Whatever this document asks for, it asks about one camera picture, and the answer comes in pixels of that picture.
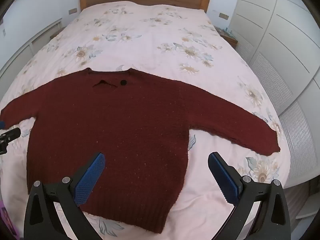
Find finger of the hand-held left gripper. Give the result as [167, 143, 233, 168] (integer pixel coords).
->
[0, 127, 22, 155]

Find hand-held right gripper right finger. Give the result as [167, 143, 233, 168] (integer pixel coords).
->
[208, 151, 292, 240]

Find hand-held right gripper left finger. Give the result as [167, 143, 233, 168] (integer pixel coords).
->
[24, 152, 106, 240]

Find dark red knit sweater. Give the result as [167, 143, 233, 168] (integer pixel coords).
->
[0, 67, 281, 235]

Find purple printed object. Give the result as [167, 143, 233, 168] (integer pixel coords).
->
[0, 200, 16, 238]

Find wooden nightstand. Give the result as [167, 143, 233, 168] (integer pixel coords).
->
[214, 26, 239, 47]
[49, 27, 63, 40]

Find pink floral bedspread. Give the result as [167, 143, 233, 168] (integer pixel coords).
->
[0, 0, 290, 240]

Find white wardrobe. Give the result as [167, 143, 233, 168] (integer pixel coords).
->
[229, 0, 320, 188]

